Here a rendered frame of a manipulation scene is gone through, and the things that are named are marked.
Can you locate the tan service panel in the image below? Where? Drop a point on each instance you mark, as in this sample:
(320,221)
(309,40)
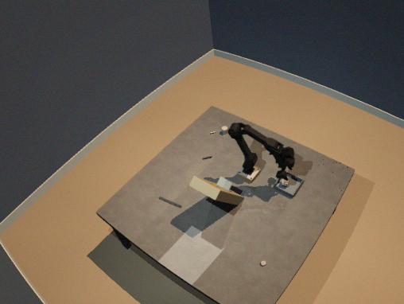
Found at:
(215,192)

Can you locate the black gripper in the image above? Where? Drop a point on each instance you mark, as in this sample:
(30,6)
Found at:
(282,173)

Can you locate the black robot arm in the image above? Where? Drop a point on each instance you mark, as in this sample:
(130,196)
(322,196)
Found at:
(270,144)

